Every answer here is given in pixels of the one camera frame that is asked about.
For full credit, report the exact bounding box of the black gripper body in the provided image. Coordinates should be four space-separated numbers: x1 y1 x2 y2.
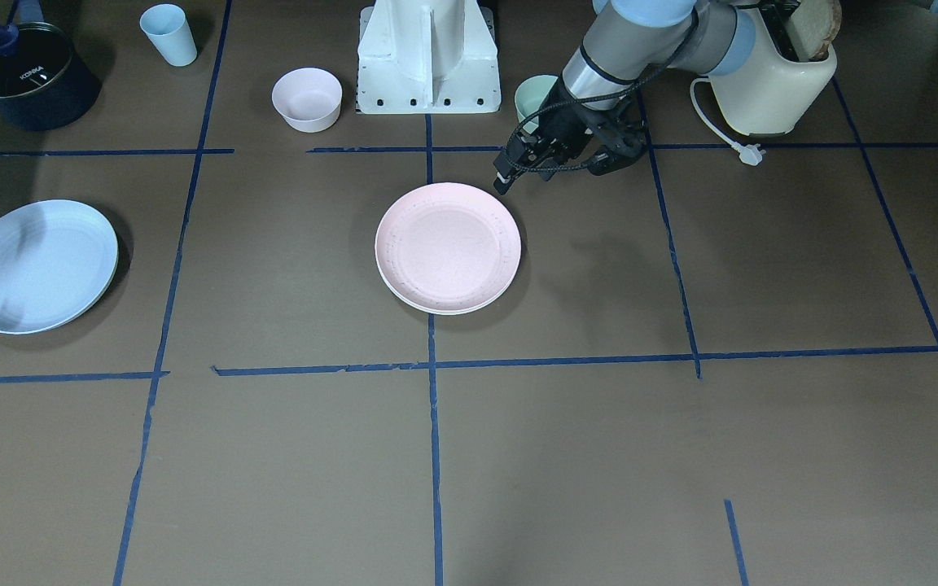
518 79 591 181

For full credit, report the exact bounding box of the blue plate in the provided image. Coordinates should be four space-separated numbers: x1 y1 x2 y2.
0 199 120 336

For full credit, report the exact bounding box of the pink plate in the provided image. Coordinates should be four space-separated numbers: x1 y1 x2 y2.
375 182 522 277

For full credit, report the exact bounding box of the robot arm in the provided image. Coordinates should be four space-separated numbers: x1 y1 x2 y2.
493 1 758 195

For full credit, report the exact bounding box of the green bowl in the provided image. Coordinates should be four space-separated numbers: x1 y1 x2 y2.
514 74 558 123

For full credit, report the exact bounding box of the cream plate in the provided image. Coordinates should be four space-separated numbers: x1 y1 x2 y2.
379 267 516 315

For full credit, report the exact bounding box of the dark blue pot with lid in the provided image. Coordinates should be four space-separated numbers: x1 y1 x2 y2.
0 1 102 131

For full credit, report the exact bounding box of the cream toaster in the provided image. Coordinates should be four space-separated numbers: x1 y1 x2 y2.
706 1 838 137

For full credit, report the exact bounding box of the pink bowl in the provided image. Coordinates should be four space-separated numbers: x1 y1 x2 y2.
271 68 344 133

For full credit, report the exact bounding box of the bread slice in toaster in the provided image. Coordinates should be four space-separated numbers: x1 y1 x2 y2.
786 1 842 62

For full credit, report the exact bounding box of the light blue cup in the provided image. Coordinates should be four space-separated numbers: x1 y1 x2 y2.
140 3 197 67

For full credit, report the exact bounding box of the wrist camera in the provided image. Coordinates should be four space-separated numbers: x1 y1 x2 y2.
585 119 648 177

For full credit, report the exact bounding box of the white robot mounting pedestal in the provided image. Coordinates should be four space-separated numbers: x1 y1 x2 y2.
355 1 502 115

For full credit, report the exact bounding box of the white toaster power cable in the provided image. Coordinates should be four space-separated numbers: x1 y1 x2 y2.
689 77 765 168

